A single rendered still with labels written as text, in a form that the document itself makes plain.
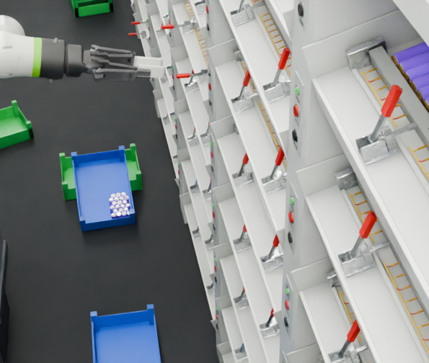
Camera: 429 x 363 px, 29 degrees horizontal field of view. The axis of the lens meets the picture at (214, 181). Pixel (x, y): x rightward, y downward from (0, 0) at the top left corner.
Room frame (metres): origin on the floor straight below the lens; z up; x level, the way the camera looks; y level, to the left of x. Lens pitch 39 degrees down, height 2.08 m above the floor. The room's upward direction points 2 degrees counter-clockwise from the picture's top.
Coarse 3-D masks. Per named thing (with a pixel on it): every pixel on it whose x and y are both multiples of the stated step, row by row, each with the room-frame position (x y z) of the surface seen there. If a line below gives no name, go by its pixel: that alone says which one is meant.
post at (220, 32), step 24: (216, 0) 1.62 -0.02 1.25; (216, 24) 1.62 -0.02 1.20; (216, 96) 1.62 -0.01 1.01; (216, 120) 1.62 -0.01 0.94; (216, 144) 1.62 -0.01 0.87; (216, 168) 1.63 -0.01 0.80; (216, 216) 1.64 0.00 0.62; (216, 240) 1.65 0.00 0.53; (216, 288) 1.68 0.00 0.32; (216, 336) 1.70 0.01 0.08
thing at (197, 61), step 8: (176, 0) 2.31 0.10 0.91; (184, 0) 2.31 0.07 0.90; (176, 8) 2.28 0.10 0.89; (184, 8) 2.27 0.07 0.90; (176, 16) 2.24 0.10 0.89; (184, 16) 2.22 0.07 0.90; (192, 32) 2.12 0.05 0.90; (184, 40) 2.09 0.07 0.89; (192, 40) 2.08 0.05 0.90; (192, 48) 2.04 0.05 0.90; (192, 56) 2.00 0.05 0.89; (200, 56) 1.99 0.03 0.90; (192, 64) 1.96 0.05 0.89; (200, 64) 1.95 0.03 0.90; (200, 88) 1.84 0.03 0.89; (208, 112) 1.71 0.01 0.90
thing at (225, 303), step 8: (224, 296) 1.62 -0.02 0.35; (224, 304) 1.62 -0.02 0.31; (224, 312) 1.61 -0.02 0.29; (232, 312) 1.60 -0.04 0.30; (224, 320) 1.58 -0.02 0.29; (232, 320) 1.57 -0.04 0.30; (232, 328) 1.54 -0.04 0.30; (232, 336) 1.52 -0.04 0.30; (240, 336) 1.51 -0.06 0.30; (232, 344) 1.49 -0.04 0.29; (240, 344) 1.48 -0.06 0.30; (232, 352) 1.46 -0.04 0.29; (240, 352) 1.44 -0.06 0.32; (240, 360) 1.43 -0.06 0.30; (248, 360) 1.43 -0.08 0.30
